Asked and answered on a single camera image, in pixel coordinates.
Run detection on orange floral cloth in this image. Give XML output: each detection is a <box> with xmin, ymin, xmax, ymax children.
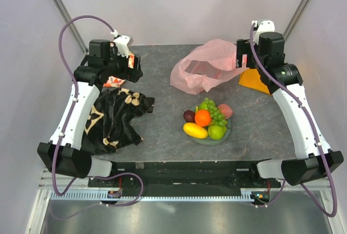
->
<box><xmin>104</xmin><ymin>52</ymin><xmax>135</xmax><ymax>88</ymax></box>

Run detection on green fake grapes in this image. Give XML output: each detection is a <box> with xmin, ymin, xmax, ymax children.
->
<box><xmin>202</xmin><ymin>98</ymin><xmax>227</xmax><ymax>126</ymax></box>

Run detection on green fake lime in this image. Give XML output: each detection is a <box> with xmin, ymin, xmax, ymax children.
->
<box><xmin>199</xmin><ymin>101</ymin><xmax>208</xmax><ymax>110</ymax></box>

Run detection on grey slotted cable duct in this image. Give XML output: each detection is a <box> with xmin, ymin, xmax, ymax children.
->
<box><xmin>49</xmin><ymin>188</ymin><xmax>262</xmax><ymax>202</ymax></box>

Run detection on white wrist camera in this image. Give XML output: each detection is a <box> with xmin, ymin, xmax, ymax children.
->
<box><xmin>111</xmin><ymin>30</ymin><xmax>133</xmax><ymax>58</ymax></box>
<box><xmin>252</xmin><ymin>20</ymin><xmax>275</xmax><ymax>39</ymax></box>

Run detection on green fake pear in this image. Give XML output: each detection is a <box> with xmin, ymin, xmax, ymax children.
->
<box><xmin>208</xmin><ymin>125</ymin><xmax>227</xmax><ymax>141</ymax></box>

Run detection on yellow fake mango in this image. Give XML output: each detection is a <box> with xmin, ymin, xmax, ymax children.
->
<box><xmin>183</xmin><ymin>122</ymin><xmax>208</xmax><ymax>139</ymax></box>

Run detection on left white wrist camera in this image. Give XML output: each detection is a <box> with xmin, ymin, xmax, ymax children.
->
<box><xmin>111</xmin><ymin>30</ymin><xmax>133</xmax><ymax>58</ymax></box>

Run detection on dark red fake plum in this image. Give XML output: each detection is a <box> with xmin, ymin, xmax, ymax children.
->
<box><xmin>183</xmin><ymin>110</ymin><xmax>195</xmax><ymax>123</ymax></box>

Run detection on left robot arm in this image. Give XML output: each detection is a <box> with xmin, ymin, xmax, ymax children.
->
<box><xmin>37</xmin><ymin>35</ymin><xmax>143</xmax><ymax>187</ymax></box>

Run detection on fake peach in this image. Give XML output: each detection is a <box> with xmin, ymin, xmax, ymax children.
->
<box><xmin>218</xmin><ymin>104</ymin><xmax>234</xmax><ymax>119</ymax></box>

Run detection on black floral cloth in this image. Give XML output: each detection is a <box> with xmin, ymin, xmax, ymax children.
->
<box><xmin>81</xmin><ymin>88</ymin><xmax>155</xmax><ymax>155</ymax></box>

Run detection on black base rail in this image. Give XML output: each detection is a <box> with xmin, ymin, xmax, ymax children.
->
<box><xmin>88</xmin><ymin>160</ymin><xmax>282</xmax><ymax>191</ymax></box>

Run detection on pink plastic bag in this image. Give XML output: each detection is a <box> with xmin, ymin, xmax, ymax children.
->
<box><xmin>170</xmin><ymin>39</ymin><xmax>247</xmax><ymax>95</ymax></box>

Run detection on fake orange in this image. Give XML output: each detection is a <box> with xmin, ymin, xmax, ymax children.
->
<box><xmin>195</xmin><ymin>110</ymin><xmax>212</xmax><ymax>127</ymax></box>

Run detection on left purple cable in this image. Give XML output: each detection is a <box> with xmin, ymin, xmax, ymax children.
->
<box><xmin>50</xmin><ymin>15</ymin><xmax>144</xmax><ymax>220</ymax></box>

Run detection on orange folded cloth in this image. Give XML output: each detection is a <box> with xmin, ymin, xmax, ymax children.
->
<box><xmin>239</xmin><ymin>69</ymin><xmax>270</xmax><ymax>95</ymax></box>

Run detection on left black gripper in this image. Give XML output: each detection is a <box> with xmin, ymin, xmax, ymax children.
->
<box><xmin>104</xmin><ymin>47</ymin><xmax>143</xmax><ymax>83</ymax></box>

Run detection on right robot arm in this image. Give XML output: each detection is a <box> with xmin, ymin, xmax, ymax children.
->
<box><xmin>236</xmin><ymin>31</ymin><xmax>344</xmax><ymax>187</ymax></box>

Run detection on grey-green round plate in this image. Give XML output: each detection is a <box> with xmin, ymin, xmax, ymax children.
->
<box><xmin>190</xmin><ymin>106</ymin><xmax>232</xmax><ymax>146</ymax></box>

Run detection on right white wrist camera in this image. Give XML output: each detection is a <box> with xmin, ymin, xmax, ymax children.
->
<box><xmin>252</xmin><ymin>20</ymin><xmax>275</xmax><ymax>39</ymax></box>

